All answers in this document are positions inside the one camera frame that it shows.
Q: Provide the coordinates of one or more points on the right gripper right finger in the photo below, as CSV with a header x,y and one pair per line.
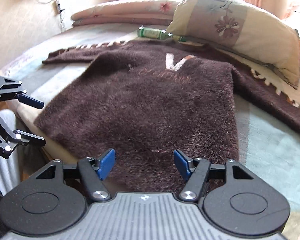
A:
x,y
195,173

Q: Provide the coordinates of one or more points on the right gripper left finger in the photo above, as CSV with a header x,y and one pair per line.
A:
x,y
93,172

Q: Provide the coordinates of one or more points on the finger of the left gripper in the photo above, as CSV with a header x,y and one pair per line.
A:
x,y
29,138
30,101

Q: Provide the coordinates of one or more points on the brown fuzzy sweater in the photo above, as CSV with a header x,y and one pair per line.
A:
x,y
147,98

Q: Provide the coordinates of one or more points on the grey trouser leg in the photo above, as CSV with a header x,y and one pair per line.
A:
x,y
10,169

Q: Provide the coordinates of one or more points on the patchwork floral bed sheet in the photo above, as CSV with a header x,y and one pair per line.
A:
x,y
266,146

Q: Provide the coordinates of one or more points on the green glass bottle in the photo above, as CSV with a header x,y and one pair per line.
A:
x,y
158,34

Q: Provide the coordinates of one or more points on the floral beige pillow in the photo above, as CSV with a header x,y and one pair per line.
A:
x,y
244,29

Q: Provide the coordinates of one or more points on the folded pink floral quilt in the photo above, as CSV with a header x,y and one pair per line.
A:
x,y
144,12

